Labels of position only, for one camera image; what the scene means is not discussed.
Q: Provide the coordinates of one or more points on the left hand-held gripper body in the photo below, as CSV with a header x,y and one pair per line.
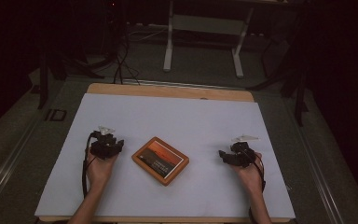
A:
x,y
101,146

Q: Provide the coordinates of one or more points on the person's right hand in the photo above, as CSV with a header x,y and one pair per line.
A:
x,y
250,177

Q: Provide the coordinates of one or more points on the black floor bracket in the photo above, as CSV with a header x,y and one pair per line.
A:
x,y
56,115

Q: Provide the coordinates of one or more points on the wooden picture frame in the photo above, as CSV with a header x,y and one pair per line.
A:
x,y
161,160

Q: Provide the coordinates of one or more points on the person's left hand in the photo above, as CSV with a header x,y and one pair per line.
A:
x,y
101,169

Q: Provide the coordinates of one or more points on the black metal stand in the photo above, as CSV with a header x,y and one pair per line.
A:
x,y
48,68
298,77

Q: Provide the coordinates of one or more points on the white paper sheet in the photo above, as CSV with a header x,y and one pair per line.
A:
x,y
174,118

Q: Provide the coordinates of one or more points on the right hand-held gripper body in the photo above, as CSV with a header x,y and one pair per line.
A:
x,y
244,152

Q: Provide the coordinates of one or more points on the metal floor rail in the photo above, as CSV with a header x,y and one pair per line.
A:
x,y
317,161
3,174

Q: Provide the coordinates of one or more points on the white metal desk frame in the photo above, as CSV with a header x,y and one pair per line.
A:
x,y
205,25

